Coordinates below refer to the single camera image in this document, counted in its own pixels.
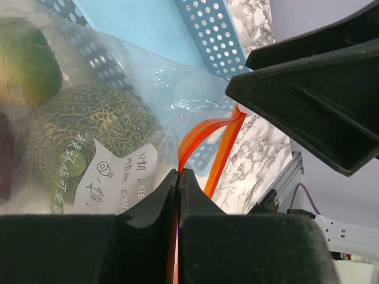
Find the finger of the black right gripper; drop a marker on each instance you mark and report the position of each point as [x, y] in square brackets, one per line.
[327, 103]
[358, 28]

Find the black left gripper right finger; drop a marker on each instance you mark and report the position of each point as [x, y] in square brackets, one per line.
[214, 247]

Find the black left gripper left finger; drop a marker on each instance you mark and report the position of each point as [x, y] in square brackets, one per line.
[137, 246]

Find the green netted melon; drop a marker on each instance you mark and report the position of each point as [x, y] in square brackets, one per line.
[63, 130]

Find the dark red apple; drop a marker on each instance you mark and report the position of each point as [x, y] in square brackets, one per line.
[12, 168]

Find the yellow green citrus fruit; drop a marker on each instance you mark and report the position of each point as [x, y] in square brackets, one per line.
[30, 73]

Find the light blue plastic basket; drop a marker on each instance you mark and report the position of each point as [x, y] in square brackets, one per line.
[176, 57]

